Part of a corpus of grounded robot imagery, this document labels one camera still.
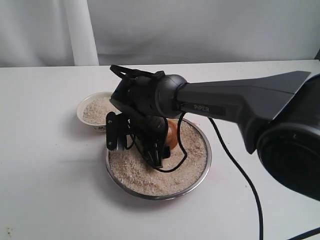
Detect black camera cable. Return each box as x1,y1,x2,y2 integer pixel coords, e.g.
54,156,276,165
109,64,320,240

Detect rice in metal tray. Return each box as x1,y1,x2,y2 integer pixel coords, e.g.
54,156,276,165
108,119,209,197

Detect brown wooden cup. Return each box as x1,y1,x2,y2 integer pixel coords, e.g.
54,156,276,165
166,119,178,150

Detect round metal tray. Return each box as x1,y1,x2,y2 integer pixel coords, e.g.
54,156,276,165
104,117,213,201

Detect white backdrop curtain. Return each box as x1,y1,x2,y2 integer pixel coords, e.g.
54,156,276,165
0,0,320,67

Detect white rice grains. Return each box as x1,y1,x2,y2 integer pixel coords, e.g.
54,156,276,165
82,97,119,125

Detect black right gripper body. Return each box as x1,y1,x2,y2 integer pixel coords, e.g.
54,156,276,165
130,116,168,153

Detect cream ceramic rice bowl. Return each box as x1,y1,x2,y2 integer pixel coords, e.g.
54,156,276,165
76,91,121,133

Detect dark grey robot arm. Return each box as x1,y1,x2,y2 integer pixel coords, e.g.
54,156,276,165
106,65,320,200

